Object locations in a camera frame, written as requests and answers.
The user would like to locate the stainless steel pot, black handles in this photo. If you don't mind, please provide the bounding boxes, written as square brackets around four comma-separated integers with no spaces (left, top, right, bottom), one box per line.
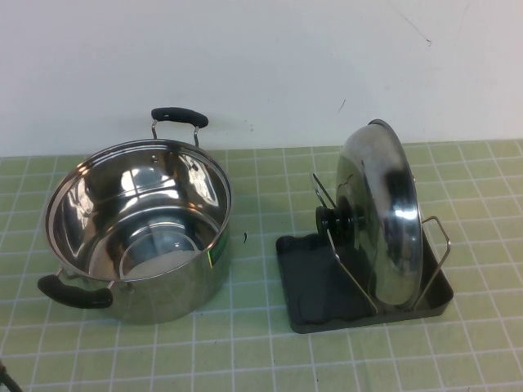
[37,106,233,326]

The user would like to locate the stainless steel pot lid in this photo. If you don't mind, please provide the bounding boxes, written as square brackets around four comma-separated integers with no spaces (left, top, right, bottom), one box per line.
[315,118,424,308]

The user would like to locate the green checked tablecloth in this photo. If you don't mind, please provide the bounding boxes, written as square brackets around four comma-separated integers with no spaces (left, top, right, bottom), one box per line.
[0,140,523,392]

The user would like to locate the black tray wire lid rack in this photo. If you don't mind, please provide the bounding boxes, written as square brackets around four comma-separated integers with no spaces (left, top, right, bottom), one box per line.
[275,173,454,334]

